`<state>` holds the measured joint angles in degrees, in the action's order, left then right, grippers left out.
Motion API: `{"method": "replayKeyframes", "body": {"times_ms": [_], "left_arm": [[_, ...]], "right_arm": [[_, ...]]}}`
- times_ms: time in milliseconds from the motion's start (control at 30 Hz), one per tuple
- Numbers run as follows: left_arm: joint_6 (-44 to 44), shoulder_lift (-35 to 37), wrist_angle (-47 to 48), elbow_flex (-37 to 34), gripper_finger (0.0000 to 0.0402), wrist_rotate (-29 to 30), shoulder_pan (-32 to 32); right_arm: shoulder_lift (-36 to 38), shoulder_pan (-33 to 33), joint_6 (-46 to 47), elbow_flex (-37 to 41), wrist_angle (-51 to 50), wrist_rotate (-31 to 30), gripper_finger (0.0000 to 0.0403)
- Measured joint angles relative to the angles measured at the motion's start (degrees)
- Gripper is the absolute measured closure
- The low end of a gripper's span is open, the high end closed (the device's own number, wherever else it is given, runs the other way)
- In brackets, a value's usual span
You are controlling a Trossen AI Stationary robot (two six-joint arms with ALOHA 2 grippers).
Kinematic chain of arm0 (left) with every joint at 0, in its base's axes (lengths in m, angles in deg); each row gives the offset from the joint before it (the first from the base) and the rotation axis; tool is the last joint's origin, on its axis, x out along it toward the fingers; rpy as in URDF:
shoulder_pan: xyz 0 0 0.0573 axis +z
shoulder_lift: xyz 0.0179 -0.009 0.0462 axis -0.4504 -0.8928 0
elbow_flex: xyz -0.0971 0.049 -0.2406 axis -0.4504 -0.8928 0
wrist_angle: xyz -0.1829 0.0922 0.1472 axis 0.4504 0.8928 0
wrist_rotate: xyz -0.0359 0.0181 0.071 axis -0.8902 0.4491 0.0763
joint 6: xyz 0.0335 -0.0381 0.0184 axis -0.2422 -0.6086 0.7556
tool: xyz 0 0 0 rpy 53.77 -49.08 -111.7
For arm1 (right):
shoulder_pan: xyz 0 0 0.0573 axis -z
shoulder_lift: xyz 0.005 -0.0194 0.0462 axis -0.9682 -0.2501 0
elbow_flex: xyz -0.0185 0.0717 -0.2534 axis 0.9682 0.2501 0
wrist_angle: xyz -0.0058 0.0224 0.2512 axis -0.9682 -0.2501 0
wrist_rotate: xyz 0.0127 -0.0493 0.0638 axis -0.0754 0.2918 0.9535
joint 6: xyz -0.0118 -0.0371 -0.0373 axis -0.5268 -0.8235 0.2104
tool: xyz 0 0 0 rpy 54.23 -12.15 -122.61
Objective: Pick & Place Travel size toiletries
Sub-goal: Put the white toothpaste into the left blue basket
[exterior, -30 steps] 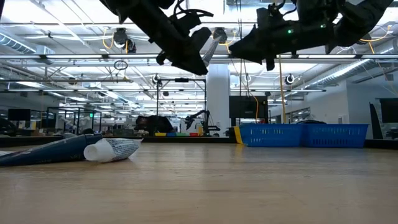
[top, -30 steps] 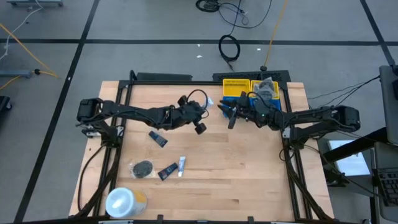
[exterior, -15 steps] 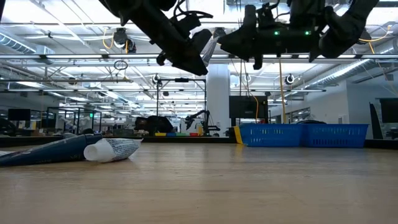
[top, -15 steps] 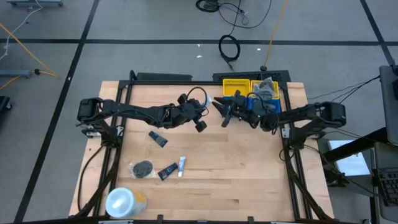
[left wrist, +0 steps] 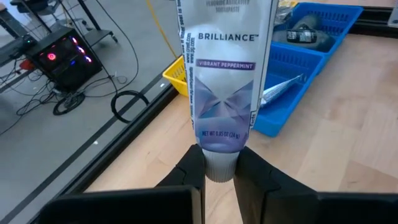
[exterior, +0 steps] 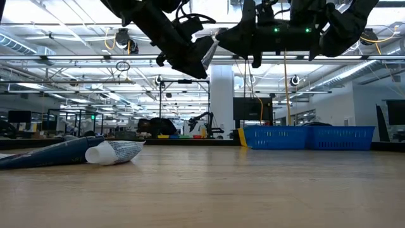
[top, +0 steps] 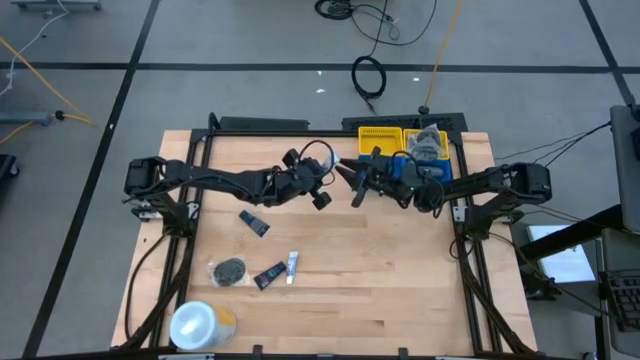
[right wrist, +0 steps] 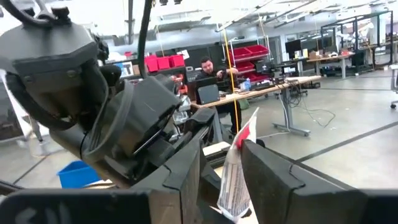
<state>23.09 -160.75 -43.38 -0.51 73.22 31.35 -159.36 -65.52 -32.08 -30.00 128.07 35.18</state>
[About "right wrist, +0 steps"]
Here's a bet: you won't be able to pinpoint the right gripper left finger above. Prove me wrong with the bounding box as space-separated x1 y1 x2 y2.
0 135 203 224

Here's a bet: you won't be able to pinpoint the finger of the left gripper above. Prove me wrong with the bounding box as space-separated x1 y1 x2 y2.
185 107 216 135

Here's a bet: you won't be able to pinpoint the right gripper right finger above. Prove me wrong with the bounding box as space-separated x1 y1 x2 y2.
240 139 398 224

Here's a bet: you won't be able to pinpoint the dark laptop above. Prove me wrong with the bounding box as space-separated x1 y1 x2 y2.
195 77 221 105

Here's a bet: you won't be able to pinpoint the row of red bins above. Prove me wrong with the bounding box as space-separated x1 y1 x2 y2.
144 54 186 73

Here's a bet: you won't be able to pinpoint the person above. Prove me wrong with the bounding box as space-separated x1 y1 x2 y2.
195 55 240 135

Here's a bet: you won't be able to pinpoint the wooden desk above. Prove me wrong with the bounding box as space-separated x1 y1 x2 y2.
190 75 323 138

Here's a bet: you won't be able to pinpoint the red bins on shelf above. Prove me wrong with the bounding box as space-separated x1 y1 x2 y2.
229 44 270 83

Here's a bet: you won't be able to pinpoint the blue storage bin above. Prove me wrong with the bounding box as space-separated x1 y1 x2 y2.
57 160 103 190

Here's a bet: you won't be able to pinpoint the yellow hanging cable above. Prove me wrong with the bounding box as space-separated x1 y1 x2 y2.
223 29 240 134

